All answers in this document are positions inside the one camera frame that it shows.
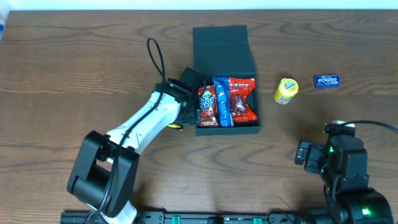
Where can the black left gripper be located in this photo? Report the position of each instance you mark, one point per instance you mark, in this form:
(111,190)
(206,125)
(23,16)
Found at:
(193,115)

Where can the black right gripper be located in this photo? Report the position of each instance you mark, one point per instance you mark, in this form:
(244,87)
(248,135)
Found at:
(310,157)

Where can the red Hello Panda box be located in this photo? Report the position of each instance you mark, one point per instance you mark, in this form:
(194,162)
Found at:
(208,106)

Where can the yellow snack packet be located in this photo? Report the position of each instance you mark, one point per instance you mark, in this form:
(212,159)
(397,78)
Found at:
(175,126)

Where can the dark green box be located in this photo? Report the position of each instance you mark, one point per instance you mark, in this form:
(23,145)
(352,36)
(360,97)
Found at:
(224,51)

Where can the blue Oreo cookie pack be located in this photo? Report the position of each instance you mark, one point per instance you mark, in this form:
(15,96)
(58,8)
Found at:
(223,101)

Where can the red candy bag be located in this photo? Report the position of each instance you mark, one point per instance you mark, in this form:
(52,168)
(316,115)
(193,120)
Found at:
(239,89)

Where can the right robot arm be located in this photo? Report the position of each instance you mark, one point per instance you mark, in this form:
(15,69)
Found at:
(342,163)

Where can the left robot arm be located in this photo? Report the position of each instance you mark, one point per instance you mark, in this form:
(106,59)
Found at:
(105,169)

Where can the yellow Mentos gum bottle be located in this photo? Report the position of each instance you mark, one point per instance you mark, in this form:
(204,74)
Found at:
(286,90)

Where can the blue Eclipse mint tin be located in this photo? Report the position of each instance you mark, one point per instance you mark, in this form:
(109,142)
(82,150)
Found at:
(326,81)

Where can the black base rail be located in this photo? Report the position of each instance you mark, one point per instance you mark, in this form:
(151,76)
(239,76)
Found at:
(191,218)

